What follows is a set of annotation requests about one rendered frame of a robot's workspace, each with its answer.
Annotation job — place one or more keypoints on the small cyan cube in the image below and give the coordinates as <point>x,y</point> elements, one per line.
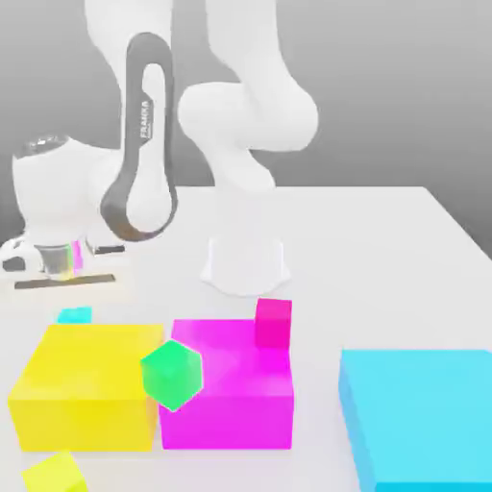
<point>75,315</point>

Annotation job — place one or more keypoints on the small yellow cube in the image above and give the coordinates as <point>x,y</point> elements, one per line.
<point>54,474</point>

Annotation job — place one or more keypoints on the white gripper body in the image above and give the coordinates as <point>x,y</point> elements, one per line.
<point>65,281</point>

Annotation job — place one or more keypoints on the large yellow box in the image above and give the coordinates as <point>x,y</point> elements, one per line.
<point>77,384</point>

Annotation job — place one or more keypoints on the large cyan box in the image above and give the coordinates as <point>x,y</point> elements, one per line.
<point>419,419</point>

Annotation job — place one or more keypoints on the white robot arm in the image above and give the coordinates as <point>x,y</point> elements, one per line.
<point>265,96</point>

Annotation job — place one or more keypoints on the large magenta box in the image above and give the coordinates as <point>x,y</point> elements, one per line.
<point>238,403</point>

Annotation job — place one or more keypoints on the small green cube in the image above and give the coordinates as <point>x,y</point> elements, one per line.
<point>172,374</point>

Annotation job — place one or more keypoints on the small red cube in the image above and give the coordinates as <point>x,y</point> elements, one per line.
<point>273,323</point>

